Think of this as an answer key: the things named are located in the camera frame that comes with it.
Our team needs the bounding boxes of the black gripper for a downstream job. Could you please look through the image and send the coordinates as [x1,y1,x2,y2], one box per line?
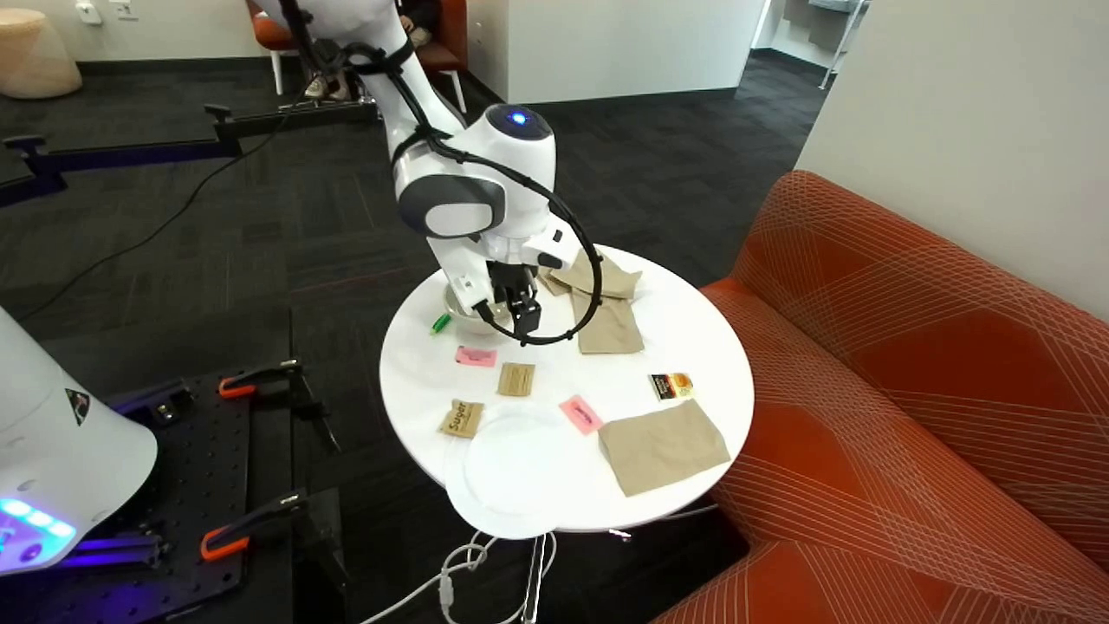
[472,255,547,347]

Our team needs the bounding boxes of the pink sweetener packet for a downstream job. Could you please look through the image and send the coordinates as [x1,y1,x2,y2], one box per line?
[559,391,606,440]
[449,338,503,370]

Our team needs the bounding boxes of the plain brown sugar packet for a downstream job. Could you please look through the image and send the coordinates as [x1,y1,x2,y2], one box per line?
[496,361,540,401]

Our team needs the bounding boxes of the crumpled brown paper napkin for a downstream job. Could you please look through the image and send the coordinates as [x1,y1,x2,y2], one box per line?
[537,249,647,361]

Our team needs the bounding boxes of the brown sugar packet with print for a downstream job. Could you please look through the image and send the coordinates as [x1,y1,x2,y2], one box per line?
[436,395,490,444]

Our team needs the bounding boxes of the white round plate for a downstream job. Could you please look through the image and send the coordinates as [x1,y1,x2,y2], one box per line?
[457,404,618,530]

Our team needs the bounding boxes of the large tan cloth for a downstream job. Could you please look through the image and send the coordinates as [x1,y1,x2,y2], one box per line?
[597,399,733,498]

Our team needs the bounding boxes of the orange chair white legs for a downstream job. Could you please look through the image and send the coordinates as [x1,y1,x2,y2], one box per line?
[413,0,475,113]
[241,0,322,102]

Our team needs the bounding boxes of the black mounting plate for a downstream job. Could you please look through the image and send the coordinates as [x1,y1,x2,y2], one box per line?
[0,364,357,624]

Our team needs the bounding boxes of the black boom stand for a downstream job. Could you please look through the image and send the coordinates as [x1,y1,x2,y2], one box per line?
[0,100,386,201]

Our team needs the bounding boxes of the orange patterned sofa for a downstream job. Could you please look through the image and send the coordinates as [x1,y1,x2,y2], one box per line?
[652,169,1109,624]

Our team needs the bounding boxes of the white base unit purple lights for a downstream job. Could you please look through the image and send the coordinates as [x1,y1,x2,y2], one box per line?
[0,306,164,582]

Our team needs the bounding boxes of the beige round stool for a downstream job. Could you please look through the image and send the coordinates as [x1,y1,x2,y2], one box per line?
[0,6,88,102]

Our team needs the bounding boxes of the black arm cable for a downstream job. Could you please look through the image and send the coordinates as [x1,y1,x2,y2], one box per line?
[279,0,606,351]

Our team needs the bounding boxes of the orange handled black clamp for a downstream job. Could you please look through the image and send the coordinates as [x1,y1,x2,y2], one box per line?
[215,355,341,451]
[196,491,309,569]

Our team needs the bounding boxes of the white cable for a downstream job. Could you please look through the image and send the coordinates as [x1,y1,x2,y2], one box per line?
[503,530,565,624]
[360,526,503,624]

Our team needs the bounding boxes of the black floor cable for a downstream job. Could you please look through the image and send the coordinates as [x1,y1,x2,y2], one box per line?
[14,141,254,321]

